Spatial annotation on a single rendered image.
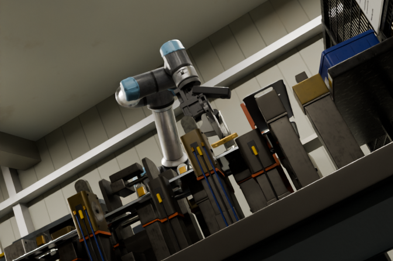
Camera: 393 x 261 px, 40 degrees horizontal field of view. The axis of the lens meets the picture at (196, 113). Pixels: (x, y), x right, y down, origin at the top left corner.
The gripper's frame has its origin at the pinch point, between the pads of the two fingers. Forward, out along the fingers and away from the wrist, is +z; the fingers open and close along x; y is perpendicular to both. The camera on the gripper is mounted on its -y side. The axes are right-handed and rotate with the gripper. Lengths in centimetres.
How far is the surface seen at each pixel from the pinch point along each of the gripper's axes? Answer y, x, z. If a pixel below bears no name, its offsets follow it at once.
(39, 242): 71, -13, -1
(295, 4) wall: -85, -254, -156
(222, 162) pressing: 3.2, 2.6, 8.2
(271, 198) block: -5.3, 22.4, 27.4
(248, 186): -0.3, 1.5, 17.6
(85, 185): 39.4, 15.3, -0.5
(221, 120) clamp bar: -1.0, -15.9, -10.1
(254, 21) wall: -50, -259, -162
